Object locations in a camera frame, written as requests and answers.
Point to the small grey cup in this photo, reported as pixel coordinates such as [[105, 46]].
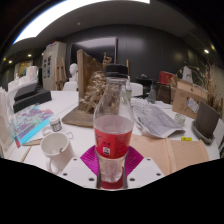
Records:
[[180, 119]]

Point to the tan wood-framed canvas panel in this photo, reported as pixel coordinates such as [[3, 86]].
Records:
[[156, 151]]

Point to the grey newspaper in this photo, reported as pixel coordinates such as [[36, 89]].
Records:
[[156, 121]]

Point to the brown cardboard box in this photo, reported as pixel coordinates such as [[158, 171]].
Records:
[[186, 96]]

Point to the white cabinet with posters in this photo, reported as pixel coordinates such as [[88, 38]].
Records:
[[53, 63]]

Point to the black wall screen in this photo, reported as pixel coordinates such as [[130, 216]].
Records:
[[96, 48]]

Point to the green-labelled white bottle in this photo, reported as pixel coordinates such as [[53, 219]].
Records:
[[128, 89]]

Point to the red box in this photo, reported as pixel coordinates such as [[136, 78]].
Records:
[[165, 77]]

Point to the golden sculpture on wooden board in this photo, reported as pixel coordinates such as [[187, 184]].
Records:
[[86, 100]]

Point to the small black box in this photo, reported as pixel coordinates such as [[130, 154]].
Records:
[[26, 91]]

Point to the white ceramic mug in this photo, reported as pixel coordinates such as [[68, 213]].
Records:
[[56, 153]]

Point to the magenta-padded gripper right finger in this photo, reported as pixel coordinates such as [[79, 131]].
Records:
[[143, 171]]

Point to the small black-labelled jar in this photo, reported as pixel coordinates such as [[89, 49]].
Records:
[[55, 124]]

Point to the grey glass bottle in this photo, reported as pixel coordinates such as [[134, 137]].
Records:
[[151, 94]]

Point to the round ceiling spotlights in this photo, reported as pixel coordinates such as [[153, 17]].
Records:
[[206, 51]]

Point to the large black box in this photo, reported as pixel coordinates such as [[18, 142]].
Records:
[[33, 100]]

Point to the white plastic bags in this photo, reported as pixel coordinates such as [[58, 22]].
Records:
[[5, 120]]

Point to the thin wooden stick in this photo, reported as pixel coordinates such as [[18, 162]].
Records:
[[25, 154]]

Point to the white plastic-wrapped object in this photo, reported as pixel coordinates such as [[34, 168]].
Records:
[[186, 74]]

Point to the purple and cyan print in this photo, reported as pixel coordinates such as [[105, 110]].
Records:
[[28, 123]]

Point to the long white ceiling light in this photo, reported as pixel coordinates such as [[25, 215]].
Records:
[[50, 20]]

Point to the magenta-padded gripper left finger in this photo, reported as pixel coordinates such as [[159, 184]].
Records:
[[80, 171]]

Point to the large white plaster bust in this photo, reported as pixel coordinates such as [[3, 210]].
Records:
[[73, 71]]

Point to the small yellow item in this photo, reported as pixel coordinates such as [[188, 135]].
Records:
[[186, 138]]

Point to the tall wooden easel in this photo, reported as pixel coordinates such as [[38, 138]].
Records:
[[61, 75]]

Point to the clear red-labelled drink bottle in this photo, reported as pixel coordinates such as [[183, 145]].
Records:
[[113, 143]]

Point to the flat round red coaster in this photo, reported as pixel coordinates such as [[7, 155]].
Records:
[[111, 186]]

